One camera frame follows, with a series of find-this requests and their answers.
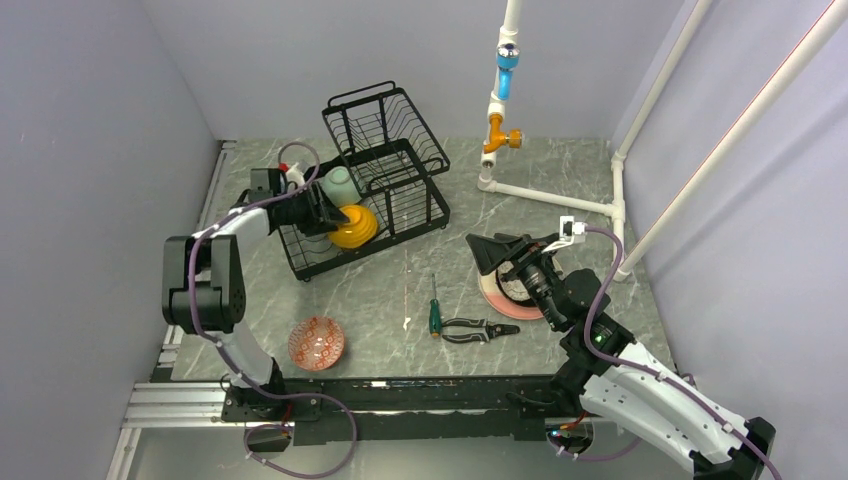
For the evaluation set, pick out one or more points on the mint green ceramic bowl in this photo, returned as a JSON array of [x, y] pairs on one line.
[[339, 187]]

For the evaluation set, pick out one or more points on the speckled grey ceramic plate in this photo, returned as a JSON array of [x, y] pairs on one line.
[[509, 284]]

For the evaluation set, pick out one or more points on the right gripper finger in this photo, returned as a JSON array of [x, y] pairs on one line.
[[512, 240], [490, 252]]

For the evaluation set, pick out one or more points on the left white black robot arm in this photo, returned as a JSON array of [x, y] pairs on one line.
[[203, 286]]

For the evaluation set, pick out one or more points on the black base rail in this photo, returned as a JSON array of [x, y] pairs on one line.
[[522, 407]]

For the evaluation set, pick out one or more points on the black wire dish rack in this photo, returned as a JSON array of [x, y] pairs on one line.
[[393, 157]]

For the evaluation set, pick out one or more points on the pink rimmed ceramic plate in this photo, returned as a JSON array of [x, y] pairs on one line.
[[502, 304]]

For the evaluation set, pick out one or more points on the blue cylinder on pipe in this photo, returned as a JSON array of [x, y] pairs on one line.
[[508, 55]]

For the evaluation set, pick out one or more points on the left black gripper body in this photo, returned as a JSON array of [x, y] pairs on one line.
[[299, 210]]

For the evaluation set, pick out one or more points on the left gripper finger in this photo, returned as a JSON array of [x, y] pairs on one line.
[[320, 204], [326, 223]]

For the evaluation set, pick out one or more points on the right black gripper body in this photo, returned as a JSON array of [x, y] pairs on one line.
[[536, 271]]

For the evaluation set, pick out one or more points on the yellow ribbed ceramic bowl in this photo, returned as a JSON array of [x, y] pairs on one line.
[[361, 227]]

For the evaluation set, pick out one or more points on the black ceramic plate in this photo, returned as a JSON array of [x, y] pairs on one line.
[[527, 304]]

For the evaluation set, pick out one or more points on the green handled screwdriver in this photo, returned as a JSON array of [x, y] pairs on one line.
[[434, 317]]

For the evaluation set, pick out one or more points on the black grey pliers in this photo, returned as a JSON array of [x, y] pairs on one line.
[[464, 330]]

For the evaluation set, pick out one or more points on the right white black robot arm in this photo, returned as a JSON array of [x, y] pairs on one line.
[[609, 373]]

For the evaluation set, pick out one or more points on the aluminium side rail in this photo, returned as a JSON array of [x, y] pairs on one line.
[[161, 404]]

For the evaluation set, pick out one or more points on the red patterned ceramic bowl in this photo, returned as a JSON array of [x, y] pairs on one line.
[[316, 343]]

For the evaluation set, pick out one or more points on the white tall pole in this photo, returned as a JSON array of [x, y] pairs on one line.
[[795, 62]]

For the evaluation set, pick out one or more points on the orange pipe valve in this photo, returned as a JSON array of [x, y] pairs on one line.
[[498, 138]]

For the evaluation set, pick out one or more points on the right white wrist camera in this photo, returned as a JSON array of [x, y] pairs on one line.
[[570, 232]]

